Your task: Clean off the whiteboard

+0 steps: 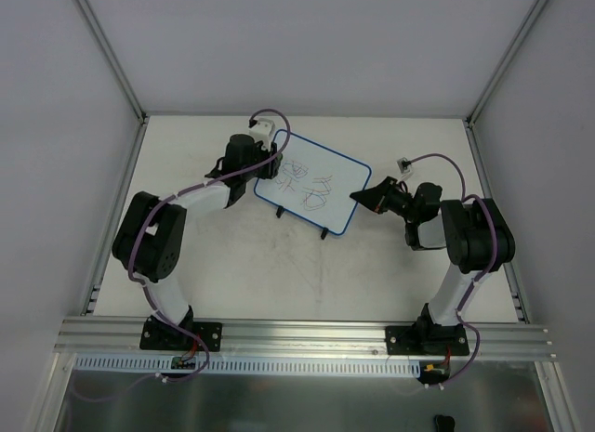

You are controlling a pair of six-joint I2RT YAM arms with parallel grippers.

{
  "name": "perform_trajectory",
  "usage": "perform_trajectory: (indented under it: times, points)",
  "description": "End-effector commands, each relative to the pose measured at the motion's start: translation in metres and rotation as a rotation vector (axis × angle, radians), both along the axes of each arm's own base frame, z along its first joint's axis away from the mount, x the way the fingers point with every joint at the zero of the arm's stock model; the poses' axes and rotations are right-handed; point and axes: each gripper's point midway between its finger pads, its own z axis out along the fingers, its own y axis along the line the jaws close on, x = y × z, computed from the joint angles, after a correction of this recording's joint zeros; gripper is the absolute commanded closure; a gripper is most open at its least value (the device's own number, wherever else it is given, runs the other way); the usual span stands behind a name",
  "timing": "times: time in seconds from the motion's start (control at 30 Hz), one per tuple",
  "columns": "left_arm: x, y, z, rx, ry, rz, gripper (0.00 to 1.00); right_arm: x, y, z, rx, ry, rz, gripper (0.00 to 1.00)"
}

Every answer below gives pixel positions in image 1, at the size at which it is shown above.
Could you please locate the aluminium frame post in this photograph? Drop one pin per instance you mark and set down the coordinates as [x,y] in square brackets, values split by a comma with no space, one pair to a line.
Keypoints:
[527,24]
[91,20]

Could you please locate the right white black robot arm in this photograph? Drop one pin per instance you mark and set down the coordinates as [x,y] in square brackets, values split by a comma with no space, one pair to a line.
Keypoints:
[472,231]

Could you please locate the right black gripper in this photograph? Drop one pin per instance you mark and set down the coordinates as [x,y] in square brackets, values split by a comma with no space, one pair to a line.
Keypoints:
[388,196]

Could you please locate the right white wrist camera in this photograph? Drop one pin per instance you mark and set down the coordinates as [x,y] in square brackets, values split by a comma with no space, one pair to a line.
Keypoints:
[406,168]

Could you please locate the small black object on floor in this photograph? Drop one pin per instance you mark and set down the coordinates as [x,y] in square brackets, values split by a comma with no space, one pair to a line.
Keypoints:
[444,423]

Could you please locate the left aluminium frame post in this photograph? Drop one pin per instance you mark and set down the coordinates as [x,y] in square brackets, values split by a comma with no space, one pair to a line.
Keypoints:
[91,20]

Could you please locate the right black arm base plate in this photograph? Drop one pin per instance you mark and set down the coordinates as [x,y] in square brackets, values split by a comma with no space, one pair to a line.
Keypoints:
[437,341]

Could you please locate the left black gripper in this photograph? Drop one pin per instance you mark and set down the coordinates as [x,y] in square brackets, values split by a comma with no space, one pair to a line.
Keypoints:
[270,166]

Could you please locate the aluminium front rail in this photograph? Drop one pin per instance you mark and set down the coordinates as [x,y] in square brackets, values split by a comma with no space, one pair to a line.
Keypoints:
[303,339]

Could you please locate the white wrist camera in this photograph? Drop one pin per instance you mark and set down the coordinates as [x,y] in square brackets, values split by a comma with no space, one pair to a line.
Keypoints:
[262,131]
[406,168]

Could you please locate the white slotted cable duct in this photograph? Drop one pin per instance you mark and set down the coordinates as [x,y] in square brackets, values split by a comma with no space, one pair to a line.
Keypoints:
[247,365]

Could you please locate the right aluminium frame post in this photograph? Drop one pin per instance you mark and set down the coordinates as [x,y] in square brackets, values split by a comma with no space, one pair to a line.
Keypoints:
[527,24]

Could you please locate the blue framed whiteboard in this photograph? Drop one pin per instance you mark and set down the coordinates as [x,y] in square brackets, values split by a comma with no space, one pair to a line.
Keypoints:
[314,183]

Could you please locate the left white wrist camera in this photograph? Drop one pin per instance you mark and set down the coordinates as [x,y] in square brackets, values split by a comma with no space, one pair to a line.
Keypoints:
[262,131]

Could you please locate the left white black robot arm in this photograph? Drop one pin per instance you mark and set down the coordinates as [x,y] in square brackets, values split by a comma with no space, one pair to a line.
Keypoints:
[149,240]

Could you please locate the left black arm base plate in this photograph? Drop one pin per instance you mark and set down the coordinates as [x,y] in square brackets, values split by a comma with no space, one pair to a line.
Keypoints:
[158,336]

